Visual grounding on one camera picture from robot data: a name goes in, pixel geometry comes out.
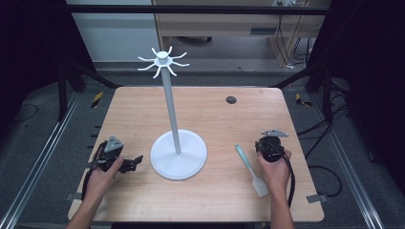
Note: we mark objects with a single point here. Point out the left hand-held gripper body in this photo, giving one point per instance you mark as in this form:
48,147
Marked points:
111,149

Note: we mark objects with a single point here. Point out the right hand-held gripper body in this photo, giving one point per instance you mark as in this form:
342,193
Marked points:
270,148

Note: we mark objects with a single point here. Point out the white hook rack stand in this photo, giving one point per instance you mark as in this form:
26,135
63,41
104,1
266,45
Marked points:
170,105

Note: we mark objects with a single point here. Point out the person's right hand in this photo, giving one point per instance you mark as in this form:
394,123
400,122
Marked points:
275,176

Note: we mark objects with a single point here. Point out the person's left hand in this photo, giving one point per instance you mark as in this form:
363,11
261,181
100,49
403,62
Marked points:
100,181

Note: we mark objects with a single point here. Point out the yellow black striped marker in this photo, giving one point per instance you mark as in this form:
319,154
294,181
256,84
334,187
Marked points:
301,100
97,99

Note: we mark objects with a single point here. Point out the dark table grommet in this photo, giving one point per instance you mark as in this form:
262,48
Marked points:
231,99

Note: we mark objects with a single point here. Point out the black metal stand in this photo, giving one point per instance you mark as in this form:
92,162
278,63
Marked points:
62,92
326,92

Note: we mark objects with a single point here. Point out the white cabinet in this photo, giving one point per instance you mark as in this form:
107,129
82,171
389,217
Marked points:
114,35

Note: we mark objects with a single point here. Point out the light wooden desk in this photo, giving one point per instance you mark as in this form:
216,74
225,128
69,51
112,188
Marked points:
223,28

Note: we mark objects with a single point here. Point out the grey table edge bracket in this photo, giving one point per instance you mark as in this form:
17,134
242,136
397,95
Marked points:
316,198
72,196

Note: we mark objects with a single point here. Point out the aluminium floor rail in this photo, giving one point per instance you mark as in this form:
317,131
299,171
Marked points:
41,152
353,178

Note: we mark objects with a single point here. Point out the black frame crossbar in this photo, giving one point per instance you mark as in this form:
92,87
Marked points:
191,9

